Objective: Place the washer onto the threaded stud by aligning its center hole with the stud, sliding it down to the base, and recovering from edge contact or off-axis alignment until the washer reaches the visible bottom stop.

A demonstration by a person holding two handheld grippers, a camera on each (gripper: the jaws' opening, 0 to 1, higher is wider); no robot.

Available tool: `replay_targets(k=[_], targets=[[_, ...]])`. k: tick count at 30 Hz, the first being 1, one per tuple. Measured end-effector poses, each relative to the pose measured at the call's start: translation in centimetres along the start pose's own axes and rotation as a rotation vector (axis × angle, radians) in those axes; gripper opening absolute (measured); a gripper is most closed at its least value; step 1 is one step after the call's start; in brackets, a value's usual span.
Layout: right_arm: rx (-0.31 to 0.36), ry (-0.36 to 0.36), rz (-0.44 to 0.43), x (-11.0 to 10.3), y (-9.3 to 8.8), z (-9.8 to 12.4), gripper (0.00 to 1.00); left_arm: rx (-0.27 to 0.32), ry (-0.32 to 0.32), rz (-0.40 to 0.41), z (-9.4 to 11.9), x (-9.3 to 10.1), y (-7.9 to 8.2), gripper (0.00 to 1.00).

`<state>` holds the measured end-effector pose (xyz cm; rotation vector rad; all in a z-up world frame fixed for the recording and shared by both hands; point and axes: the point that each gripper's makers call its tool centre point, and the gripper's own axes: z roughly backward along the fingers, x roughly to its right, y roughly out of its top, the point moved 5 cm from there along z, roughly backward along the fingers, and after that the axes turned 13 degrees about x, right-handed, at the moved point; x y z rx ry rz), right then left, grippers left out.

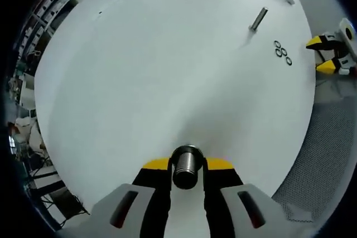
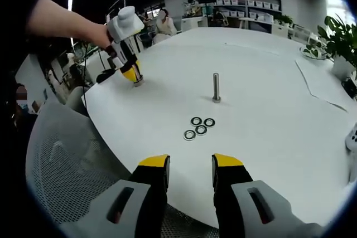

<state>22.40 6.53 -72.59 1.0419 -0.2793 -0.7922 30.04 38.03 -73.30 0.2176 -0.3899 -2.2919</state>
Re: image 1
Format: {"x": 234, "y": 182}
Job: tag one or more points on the shelf with white bins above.
{"x": 47, "y": 6}

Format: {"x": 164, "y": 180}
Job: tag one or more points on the small steel washer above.
{"x": 286, "y": 61}
{"x": 276, "y": 53}
{"x": 275, "y": 44}
{"x": 287, "y": 52}

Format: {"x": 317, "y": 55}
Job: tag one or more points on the thick threaded steel stud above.
{"x": 185, "y": 167}

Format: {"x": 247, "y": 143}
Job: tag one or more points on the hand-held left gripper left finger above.
{"x": 150, "y": 193}

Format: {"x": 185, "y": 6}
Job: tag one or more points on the grey mesh office chair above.
{"x": 320, "y": 151}

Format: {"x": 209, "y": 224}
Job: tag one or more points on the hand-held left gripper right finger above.
{"x": 223, "y": 193}

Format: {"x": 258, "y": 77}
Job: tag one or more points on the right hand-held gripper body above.
{"x": 347, "y": 30}

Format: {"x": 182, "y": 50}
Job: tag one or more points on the thin threaded steel stud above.
{"x": 259, "y": 18}

